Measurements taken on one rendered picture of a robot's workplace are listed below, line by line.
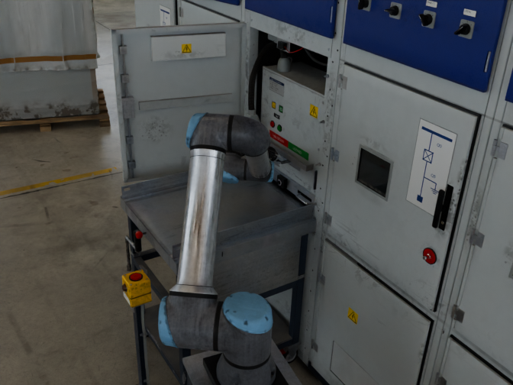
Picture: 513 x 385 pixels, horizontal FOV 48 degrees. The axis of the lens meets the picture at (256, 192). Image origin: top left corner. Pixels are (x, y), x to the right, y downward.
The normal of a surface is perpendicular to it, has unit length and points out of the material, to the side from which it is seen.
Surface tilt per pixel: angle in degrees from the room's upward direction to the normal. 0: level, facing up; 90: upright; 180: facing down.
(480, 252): 90
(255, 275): 90
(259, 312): 5
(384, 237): 90
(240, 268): 90
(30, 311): 0
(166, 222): 0
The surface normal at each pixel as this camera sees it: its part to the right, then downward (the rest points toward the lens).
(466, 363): -0.85, 0.22
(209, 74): 0.37, 0.45
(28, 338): 0.04, -0.88
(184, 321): -0.06, -0.18
